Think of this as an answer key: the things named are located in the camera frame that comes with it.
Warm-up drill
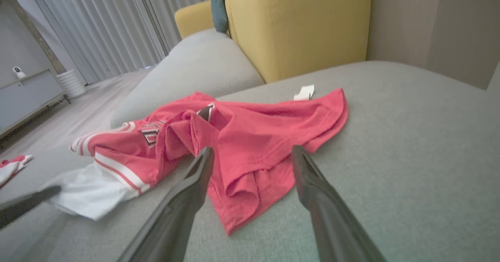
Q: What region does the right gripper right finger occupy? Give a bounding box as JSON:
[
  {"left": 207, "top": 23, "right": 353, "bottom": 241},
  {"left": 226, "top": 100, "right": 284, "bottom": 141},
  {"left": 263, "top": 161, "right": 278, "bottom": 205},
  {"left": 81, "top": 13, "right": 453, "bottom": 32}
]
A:
[{"left": 291, "top": 145, "right": 388, "bottom": 262}]

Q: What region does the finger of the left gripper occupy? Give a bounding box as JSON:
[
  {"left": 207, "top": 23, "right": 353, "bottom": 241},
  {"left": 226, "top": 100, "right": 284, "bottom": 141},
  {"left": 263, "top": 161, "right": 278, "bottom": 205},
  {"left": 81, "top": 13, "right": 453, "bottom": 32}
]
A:
[{"left": 0, "top": 185, "right": 62, "bottom": 230}]

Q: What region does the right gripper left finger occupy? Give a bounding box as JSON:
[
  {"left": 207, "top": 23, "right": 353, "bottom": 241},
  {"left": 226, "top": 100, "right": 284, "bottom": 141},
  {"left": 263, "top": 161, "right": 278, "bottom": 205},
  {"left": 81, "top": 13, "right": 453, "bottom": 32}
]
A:
[{"left": 117, "top": 147, "right": 216, "bottom": 262}]

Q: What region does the red white jersey shirt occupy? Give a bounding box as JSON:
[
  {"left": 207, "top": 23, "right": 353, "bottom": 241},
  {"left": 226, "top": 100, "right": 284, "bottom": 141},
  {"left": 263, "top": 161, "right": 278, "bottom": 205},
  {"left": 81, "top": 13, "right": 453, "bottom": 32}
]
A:
[{"left": 37, "top": 84, "right": 350, "bottom": 236}]

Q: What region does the grey sofa ottoman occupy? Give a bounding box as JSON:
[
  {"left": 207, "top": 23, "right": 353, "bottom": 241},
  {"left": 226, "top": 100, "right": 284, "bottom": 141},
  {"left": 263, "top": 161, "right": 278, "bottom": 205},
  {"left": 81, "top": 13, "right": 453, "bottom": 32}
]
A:
[{"left": 0, "top": 61, "right": 500, "bottom": 262}]

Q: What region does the grey low cabinet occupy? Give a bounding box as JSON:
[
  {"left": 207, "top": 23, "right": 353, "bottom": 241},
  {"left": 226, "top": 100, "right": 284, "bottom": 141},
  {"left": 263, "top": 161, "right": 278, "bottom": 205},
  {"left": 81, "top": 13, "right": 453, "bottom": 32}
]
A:
[{"left": 0, "top": 68, "right": 72, "bottom": 138}]

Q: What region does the white ribbed planter pot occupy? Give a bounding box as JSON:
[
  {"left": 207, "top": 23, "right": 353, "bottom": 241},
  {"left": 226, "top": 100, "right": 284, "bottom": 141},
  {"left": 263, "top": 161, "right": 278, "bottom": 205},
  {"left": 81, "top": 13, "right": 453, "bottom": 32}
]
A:
[{"left": 56, "top": 68, "right": 88, "bottom": 99}]

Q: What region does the grey sofa seat cushion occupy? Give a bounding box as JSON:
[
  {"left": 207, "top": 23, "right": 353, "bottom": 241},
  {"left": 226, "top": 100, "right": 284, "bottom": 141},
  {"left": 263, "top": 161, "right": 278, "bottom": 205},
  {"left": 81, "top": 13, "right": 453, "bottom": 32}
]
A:
[{"left": 110, "top": 28, "right": 266, "bottom": 128}]

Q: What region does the brown tree trunk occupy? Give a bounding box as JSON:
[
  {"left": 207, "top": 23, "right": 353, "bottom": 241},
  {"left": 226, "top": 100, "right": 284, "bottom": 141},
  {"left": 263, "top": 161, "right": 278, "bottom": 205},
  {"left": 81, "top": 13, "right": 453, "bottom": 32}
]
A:
[{"left": 5, "top": 0, "right": 67, "bottom": 75}]

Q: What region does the grey pleated curtain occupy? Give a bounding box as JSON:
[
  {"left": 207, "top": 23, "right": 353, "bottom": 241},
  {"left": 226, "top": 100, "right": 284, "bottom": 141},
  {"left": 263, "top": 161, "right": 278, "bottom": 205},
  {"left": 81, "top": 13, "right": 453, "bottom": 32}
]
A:
[{"left": 29, "top": 0, "right": 214, "bottom": 85}]

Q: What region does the large yellow sofa backrest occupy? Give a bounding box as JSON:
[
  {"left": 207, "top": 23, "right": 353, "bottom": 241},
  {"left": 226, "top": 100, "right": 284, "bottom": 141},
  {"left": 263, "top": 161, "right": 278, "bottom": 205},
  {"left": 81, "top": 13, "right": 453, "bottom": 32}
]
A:
[{"left": 225, "top": 0, "right": 372, "bottom": 84}]

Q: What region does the small yellow sofa backrest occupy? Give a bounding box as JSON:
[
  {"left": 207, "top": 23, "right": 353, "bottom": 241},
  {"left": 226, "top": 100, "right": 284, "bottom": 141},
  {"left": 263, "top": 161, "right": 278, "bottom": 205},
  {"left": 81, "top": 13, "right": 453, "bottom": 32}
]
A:
[{"left": 174, "top": 0, "right": 232, "bottom": 40}]

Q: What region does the teal throw pillow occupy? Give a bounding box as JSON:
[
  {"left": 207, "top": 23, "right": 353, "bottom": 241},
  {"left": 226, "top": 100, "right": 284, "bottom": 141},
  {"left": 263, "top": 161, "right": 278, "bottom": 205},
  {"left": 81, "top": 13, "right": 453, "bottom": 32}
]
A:
[{"left": 209, "top": 0, "right": 237, "bottom": 34}]

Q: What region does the beige low partition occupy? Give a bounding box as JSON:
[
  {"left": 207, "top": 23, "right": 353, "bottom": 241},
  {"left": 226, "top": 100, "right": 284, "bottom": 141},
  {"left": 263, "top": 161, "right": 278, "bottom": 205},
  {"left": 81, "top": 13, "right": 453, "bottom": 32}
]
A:
[{"left": 425, "top": 0, "right": 500, "bottom": 91}]

